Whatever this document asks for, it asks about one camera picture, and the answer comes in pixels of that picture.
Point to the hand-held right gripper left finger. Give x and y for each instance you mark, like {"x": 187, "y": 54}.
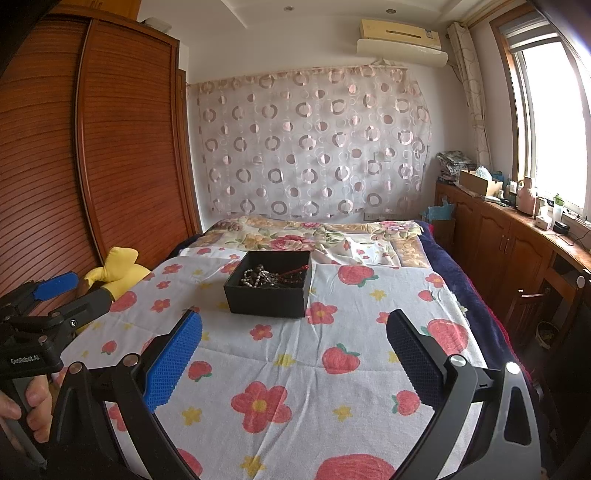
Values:
{"x": 175, "y": 360}

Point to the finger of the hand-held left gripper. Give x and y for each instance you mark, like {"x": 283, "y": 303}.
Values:
{"x": 55, "y": 284}
{"x": 87, "y": 302}

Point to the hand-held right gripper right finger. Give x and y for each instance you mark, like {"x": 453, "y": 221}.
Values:
{"x": 415, "y": 364}

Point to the black jewelry box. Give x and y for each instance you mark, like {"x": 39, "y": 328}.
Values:
{"x": 263, "y": 302}

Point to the person's left hand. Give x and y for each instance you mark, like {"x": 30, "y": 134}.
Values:
{"x": 39, "y": 406}

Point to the yellow plush toy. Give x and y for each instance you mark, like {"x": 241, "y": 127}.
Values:
{"x": 120, "y": 267}

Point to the dark blue blanket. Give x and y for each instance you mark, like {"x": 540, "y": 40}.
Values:
{"x": 461, "y": 286}

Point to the white strawberry flower print sheet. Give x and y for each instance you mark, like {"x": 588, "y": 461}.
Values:
{"x": 300, "y": 392}

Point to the wooden chair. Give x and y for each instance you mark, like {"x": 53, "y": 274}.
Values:
{"x": 524, "y": 314}

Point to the round basket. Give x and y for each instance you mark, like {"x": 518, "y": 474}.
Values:
{"x": 548, "y": 334}

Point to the gift bag with blue paper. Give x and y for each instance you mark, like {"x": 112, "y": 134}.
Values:
{"x": 438, "y": 217}

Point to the brown wooden cabinet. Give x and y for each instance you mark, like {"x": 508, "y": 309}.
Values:
{"x": 489, "y": 230}

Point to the brown wooden wardrobe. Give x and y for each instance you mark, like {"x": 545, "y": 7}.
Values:
{"x": 115, "y": 138}

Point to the cardboard box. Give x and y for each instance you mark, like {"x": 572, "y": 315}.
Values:
{"x": 478, "y": 184}

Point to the small white box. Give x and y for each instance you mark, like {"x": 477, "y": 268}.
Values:
{"x": 543, "y": 222}

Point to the pink kettle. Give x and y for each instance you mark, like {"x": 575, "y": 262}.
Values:
{"x": 526, "y": 198}

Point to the small black device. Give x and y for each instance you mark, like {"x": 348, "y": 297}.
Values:
{"x": 562, "y": 228}

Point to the pale green tissue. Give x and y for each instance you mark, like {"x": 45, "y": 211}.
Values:
{"x": 484, "y": 172}

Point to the stack of folded cloth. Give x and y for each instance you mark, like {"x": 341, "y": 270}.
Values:
{"x": 455, "y": 164}

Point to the green-capped bottle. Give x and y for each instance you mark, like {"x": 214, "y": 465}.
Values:
{"x": 558, "y": 207}

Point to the grey box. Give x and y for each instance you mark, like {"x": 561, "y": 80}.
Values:
{"x": 157, "y": 25}

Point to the window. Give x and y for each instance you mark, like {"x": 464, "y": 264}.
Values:
{"x": 554, "y": 92}

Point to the wall socket strip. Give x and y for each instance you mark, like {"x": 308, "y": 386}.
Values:
{"x": 376, "y": 216}

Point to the sheer circle-patterned wall curtain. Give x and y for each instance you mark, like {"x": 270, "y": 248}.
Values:
{"x": 314, "y": 138}

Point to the wall air conditioner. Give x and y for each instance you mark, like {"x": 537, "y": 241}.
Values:
{"x": 401, "y": 39}

